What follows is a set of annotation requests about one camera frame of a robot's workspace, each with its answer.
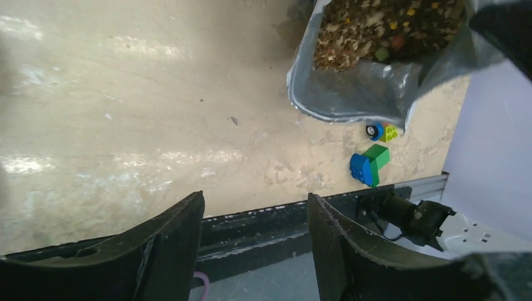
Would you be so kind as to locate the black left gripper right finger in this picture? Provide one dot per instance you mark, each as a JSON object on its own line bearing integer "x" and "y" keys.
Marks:
{"x": 352, "y": 263}

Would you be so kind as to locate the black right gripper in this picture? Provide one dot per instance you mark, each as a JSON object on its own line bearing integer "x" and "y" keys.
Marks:
{"x": 507, "y": 26}

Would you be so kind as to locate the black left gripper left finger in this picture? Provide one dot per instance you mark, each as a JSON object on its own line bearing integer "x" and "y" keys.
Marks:
{"x": 154, "y": 260}

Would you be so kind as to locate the cat food bag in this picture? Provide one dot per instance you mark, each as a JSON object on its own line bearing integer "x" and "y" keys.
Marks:
{"x": 376, "y": 91}

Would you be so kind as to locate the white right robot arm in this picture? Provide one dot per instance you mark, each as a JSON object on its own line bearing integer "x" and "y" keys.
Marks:
{"x": 436, "y": 225}

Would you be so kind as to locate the green blue toy blocks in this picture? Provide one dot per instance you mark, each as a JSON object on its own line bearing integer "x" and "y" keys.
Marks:
{"x": 365, "y": 167}

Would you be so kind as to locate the orange blue toy car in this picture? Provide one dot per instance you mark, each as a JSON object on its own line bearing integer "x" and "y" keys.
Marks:
{"x": 383, "y": 132}

